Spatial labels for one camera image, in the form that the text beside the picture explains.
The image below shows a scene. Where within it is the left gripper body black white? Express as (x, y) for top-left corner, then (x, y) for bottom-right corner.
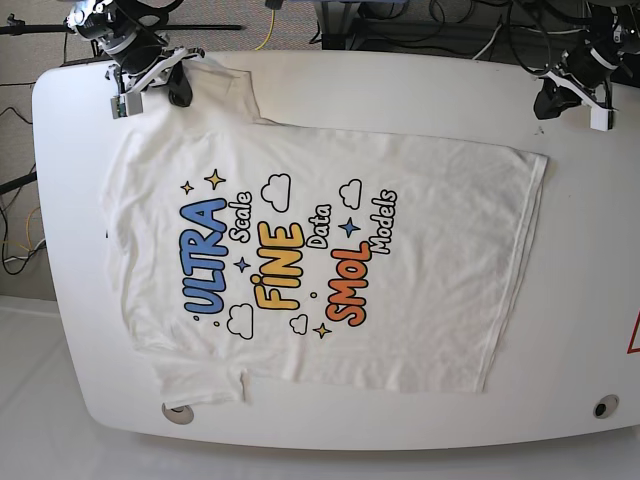
(542, 49), (618, 109)

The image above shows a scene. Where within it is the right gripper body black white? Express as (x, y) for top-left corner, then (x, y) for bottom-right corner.
(105, 47), (205, 95)

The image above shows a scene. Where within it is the white printed T-shirt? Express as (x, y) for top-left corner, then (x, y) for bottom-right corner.
(100, 61), (548, 408)

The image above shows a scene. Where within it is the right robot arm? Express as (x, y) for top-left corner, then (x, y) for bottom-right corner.
(66, 1), (204, 119)

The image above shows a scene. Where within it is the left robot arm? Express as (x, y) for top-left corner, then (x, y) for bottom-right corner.
(533, 1), (639, 132)

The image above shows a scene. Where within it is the black tripod bar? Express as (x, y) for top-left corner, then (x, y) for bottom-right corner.
(0, 21), (244, 36)

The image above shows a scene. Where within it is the table grommet right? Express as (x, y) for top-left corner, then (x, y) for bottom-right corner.
(593, 394), (620, 419)

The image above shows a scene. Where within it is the table grommet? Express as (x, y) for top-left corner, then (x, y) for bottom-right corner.
(161, 403), (194, 425)
(593, 394), (620, 419)

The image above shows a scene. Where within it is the table grommet left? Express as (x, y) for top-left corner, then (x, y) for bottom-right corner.
(161, 403), (194, 425)

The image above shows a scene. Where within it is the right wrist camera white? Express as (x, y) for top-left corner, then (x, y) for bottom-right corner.
(110, 93), (143, 120)

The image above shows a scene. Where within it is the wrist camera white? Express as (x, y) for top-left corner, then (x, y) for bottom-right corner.
(590, 106), (615, 132)
(110, 93), (143, 120)

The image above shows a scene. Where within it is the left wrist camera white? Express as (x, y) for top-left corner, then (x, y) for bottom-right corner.
(590, 106), (615, 132)

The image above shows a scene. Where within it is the white cable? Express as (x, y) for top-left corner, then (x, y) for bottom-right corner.
(472, 19), (503, 60)

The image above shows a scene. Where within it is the yellow cable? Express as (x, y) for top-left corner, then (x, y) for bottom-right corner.
(255, 0), (277, 52)

